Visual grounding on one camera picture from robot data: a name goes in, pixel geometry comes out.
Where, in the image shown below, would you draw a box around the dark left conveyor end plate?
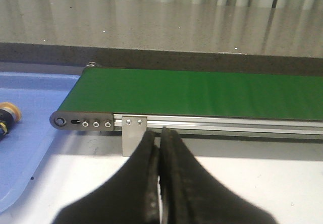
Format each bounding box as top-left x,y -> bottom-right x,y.
49,110 -> 114,131

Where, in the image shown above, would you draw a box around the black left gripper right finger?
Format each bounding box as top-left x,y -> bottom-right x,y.
159,128 -> 276,223

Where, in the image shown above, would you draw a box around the yellow push button switch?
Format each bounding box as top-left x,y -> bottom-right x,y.
1,102 -> 22,140

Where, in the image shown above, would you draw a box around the blue plastic tray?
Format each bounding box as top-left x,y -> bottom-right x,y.
1,72 -> 78,211

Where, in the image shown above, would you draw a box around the left steel support bracket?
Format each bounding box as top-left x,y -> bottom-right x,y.
122,116 -> 147,157

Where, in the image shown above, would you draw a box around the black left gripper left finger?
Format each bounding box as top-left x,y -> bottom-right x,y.
53,131 -> 159,223

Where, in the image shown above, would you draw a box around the grey granite counter slab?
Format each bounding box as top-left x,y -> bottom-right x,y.
1,0 -> 322,76

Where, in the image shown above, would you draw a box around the green conveyor belt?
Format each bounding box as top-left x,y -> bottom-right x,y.
60,67 -> 322,121

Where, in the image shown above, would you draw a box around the aluminium conveyor frame rail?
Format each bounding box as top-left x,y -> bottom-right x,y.
114,114 -> 322,135

